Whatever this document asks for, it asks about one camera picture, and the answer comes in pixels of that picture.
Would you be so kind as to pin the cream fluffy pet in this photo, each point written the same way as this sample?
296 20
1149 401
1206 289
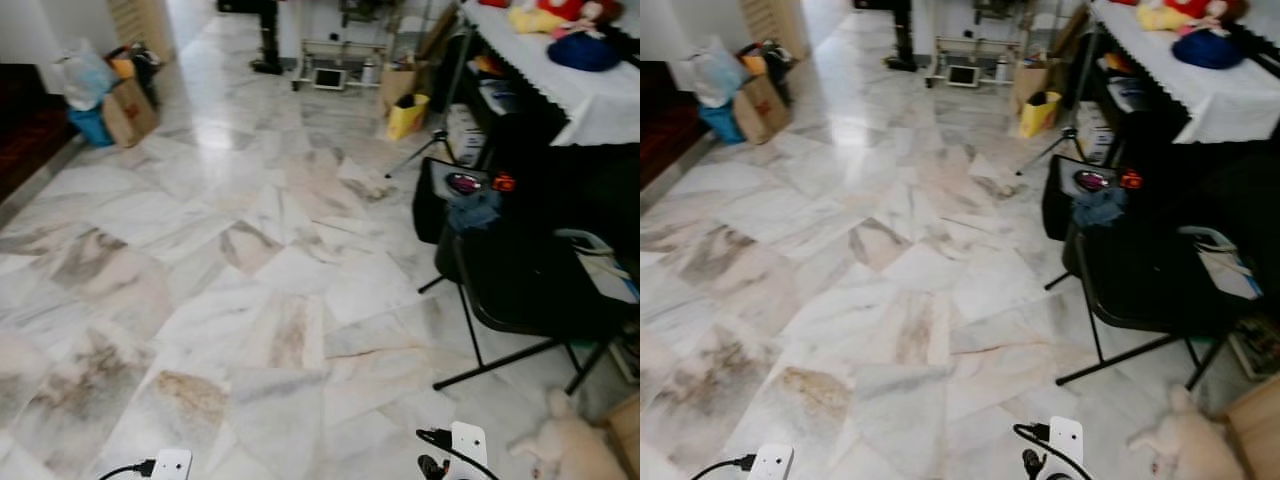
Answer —
568 447
1187 446

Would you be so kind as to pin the cardboard box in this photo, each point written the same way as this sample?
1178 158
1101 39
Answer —
627 440
1258 440

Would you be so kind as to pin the black folding chair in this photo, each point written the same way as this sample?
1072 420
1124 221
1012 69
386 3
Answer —
1140 280
520 285

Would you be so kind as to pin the blue crumpled cloth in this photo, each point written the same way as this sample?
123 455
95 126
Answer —
1100 208
475 210

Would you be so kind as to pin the black square stool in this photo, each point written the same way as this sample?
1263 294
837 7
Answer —
428 205
1055 200

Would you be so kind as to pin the white tote bag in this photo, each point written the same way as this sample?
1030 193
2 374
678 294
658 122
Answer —
1236 274
610 272

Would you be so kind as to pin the purple oval object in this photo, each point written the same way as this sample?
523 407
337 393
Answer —
462 183
1090 181

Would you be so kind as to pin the small red orange object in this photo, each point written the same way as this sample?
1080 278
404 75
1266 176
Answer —
503 182
1131 180

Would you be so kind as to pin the white storage box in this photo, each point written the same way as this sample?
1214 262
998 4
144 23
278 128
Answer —
465 132
1092 128

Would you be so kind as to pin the yellow bag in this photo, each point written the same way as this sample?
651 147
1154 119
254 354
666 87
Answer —
1040 114
407 117

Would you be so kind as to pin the brown paper bag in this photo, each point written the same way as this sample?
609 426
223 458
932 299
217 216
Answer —
396 84
763 108
128 113
1029 80

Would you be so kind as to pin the white tablet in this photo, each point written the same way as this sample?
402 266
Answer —
963 75
328 78

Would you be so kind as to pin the table with white cloth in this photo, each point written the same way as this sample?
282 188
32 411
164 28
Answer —
595 100
1230 100

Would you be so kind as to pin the dark red sofa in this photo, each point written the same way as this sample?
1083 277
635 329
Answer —
25 135
660 130

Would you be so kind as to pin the metal rack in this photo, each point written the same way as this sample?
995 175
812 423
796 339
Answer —
340 46
975 43

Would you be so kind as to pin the blue round cushion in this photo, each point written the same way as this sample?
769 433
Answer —
1208 48
583 51

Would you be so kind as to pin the black pole stand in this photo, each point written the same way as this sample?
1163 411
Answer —
267 40
901 36

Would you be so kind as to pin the blue bin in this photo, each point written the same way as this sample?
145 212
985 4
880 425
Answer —
722 123
92 127

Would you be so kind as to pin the red yellow plush doll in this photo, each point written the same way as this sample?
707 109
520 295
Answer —
1188 11
560 12

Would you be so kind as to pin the white plastic bag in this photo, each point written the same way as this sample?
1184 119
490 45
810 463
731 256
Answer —
85 75
715 72

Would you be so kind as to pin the wooden slatted cabinet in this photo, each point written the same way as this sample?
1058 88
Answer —
142 22
775 20

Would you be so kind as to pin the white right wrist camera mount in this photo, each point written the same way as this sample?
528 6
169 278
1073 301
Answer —
468 445
1066 440

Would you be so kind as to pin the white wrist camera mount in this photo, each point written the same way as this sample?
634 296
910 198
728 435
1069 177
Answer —
468 445
771 463
1066 440
171 466

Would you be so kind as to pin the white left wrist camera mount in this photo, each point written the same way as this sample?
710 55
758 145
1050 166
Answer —
171 466
771 463

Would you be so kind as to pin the black camera tripod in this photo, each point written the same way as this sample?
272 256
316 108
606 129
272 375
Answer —
441 135
1070 133

